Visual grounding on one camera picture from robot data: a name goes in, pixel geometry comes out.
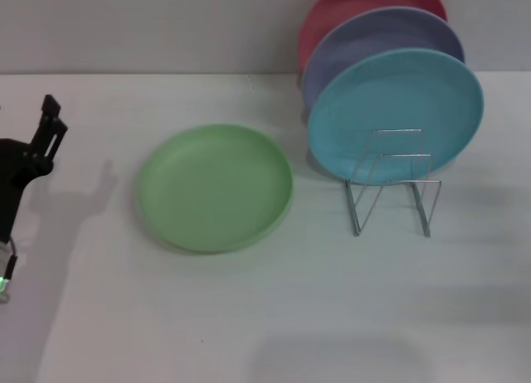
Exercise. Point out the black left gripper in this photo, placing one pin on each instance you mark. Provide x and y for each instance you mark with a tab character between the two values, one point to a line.
12	184

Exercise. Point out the green plate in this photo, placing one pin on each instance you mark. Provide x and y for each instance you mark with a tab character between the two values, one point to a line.
215	188

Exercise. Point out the red plate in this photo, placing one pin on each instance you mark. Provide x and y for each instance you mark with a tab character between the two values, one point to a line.
332	14

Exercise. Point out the purple plate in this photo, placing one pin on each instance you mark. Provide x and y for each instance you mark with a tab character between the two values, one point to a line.
365	39

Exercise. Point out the blue plate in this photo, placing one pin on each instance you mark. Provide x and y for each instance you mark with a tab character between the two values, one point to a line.
394	93

